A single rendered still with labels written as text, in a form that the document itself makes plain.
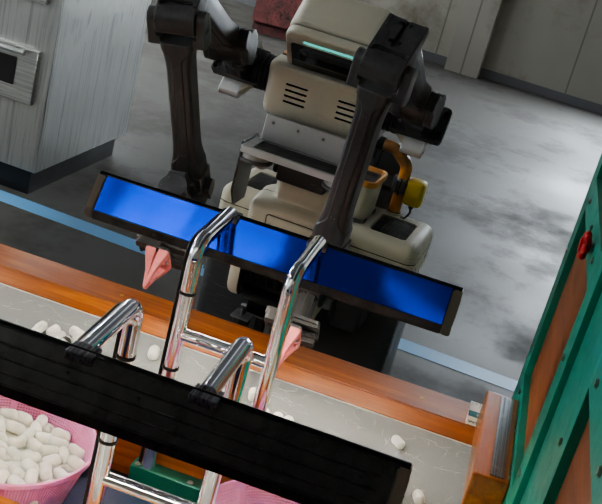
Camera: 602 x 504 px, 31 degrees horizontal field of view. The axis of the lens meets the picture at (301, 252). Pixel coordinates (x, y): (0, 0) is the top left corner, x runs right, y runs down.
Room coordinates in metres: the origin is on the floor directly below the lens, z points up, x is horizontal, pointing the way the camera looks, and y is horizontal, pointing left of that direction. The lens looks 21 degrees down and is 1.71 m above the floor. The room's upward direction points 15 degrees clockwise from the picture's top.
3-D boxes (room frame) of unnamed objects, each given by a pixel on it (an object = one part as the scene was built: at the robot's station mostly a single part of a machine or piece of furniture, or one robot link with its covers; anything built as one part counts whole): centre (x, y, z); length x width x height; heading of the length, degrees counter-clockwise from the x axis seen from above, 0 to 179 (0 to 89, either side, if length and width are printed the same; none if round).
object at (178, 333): (1.54, 0.06, 0.90); 0.20 x 0.19 x 0.45; 81
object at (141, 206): (1.62, 0.05, 1.08); 0.62 x 0.08 x 0.07; 81
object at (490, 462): (1.61, -0.40, 0.83); 0.30 x 0.06 x 0.07; 171
